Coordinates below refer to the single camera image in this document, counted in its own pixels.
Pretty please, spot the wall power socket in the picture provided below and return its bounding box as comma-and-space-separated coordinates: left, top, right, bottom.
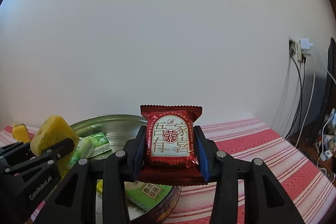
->
289, 39, 302, 63

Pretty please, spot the worn yellow sponge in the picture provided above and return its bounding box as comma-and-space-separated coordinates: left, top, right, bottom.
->
30, 115, 80, 177

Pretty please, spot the small green tissue pack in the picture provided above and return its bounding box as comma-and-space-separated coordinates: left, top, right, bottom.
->
69, 132, 111, 166

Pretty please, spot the black power cable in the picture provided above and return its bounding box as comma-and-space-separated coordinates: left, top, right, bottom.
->
284, 54, 308, 140

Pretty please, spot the dark furniture at right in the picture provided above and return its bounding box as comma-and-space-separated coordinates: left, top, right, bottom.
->
312, 37, 336, 135

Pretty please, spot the light green tissue pack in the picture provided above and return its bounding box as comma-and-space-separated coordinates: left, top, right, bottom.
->
124, 181, 173, 211

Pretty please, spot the round butter cookie tin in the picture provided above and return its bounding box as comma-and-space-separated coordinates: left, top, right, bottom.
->
71, 115, 181, 223

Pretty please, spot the red wedding snack packet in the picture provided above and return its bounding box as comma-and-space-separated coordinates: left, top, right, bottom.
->
138, 105, 206, 186

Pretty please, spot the white charging cable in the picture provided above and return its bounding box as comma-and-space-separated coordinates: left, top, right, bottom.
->
294, 45, 336, 148

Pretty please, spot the yellow snack packet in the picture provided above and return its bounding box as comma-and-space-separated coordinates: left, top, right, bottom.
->
96, 180, 103, 195

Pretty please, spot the red white striped tablecloth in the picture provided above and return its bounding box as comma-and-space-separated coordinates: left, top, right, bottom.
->
0, 117, 336, 224

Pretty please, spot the white usb charger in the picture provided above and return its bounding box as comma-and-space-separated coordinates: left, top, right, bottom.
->
299, 38, 314, 55

